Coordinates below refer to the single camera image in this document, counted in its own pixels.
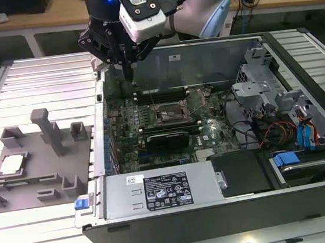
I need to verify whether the silver green CPU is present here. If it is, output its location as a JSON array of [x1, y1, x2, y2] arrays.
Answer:
[[0, 152, 29, 176]]

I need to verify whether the hard disk in blue carrier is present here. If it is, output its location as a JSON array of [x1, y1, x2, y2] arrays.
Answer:
[[268, 145, 325, 189]]

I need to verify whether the black RAM slot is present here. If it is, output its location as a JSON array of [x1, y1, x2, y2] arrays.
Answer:
[[136, 95, 189, 106], [135, 91, 188, 103], [139, 122, 203, 133], [134, 84, 187, 95], [138, 117, 202, 129], [135, 88, 188, 99], [138, 119, 203, 131]]

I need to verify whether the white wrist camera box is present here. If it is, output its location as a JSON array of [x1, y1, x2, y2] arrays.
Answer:
[[117, 0, 170, 46]]

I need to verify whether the black drive bay cover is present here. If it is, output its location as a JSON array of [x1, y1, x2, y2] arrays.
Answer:
[[206, 147, 276, 199]]

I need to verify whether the red wire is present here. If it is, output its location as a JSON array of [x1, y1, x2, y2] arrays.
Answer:
[[257, 119, 292, 148]]

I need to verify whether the wooden desk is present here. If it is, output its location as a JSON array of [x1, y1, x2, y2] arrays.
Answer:
[[0, 0, 325, 62]]

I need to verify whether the yellow wire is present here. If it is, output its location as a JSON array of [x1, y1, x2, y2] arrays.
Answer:
[[269, 122, 299, 143]]

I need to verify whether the CPU socket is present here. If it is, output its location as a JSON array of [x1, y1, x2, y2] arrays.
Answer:
[[153, 99, 191, 124]]

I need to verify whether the green motherboard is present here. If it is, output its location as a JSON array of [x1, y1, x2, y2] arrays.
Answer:
[[100, 79, 247, 176]]

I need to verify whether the blue flat wire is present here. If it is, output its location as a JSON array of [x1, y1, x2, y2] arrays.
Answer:
[[306, 114, 322, 147], [294, 106, 313, 149]]

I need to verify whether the silver finned heatsink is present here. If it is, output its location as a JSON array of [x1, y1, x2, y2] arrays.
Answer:
[[195, 147, 217, 158]]

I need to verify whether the silver metal drive cage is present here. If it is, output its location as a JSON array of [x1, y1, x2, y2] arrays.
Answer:
[[226, 42, 289, 125]]

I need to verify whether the silver power supply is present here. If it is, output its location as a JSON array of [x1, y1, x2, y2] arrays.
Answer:
[[100, 158, 256, 221]]

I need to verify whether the metal socket cover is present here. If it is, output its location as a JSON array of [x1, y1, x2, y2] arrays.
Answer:
[[181, 86, 210, 118]]

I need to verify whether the black graphics card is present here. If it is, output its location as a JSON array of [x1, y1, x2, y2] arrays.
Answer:
[[142, 128, 193, 154]]

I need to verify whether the grey parts rack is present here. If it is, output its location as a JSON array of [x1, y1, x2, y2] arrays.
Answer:
[[0, 102, 103, 213]]

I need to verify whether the black silver PC case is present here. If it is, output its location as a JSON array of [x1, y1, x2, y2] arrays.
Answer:
[[53, 23, 325, 243]]

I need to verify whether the blue case latch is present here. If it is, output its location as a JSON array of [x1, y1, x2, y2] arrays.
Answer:
[[74, 197, 90, 211]]

